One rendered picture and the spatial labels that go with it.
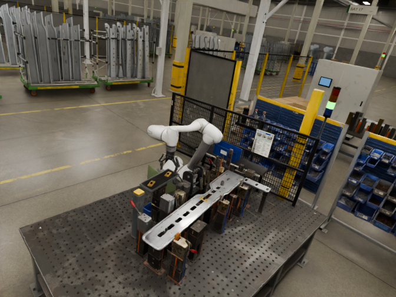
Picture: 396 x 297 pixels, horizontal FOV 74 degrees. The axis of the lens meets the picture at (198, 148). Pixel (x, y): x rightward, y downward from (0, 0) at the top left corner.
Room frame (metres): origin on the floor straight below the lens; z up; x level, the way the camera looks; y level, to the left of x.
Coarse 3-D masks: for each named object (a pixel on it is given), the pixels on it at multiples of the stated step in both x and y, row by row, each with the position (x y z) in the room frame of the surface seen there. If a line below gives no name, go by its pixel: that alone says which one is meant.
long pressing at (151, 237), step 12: (216, 180) 2.33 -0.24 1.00; (228, 180) 2.36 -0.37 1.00; (216, 192) 2.11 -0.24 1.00; (228, 192) 2.15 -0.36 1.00; (192, 204) 1.86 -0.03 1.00; (204, 204) 1.89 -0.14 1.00; (168, 216) 1.66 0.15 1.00; (180, 216) 1.69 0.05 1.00; (192, 216) 1.71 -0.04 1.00; (156, 228) 1.51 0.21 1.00; (180, 228) 1.55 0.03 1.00; (144, 240) 1.38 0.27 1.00; (156, 240) 1.39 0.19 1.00; (168, 240) 1.41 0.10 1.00
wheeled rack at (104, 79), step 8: (128, 40) 9.28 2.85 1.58; (136, 40) 9.52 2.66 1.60; (104, 56) 9.31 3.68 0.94; (96, 80) 9.00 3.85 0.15; (104, 80) 8.64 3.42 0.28; (112, 80) 8.67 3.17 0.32; (120, 80) 8.90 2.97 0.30; (128, 80) 9.15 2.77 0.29; (136, 80) 9.39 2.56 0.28; (152, 80) 9.83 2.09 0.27
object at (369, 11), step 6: (348, 6) 17.31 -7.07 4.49; (354, 6) 17.11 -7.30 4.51; (360, 6) 16.91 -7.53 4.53; (366, 6) 16.72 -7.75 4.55; (372, 6) 16.51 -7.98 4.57; (348, 12) 17.24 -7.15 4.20; (354, 12) 17.04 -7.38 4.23; (360, 12) 16.84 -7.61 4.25; (366, 12) 16.65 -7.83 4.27; (372, 12) 16.44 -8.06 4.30
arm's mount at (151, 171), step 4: (148, 164) 2.55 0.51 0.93; (148, 168) 2.54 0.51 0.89; (152, 168) 2.50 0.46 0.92; (148, 172) 2.54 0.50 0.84; (152, 172) 2.49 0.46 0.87; (156, 172) 2.44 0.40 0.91; (148, 176) 2.53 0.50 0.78; (152, 176) 2.49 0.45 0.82; (168, 184) 2.38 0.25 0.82; (172, 184) 2.43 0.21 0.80; (168, 188) 2.39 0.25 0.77; (172, 188) 2.43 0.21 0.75; (168, 192) 2.39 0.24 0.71
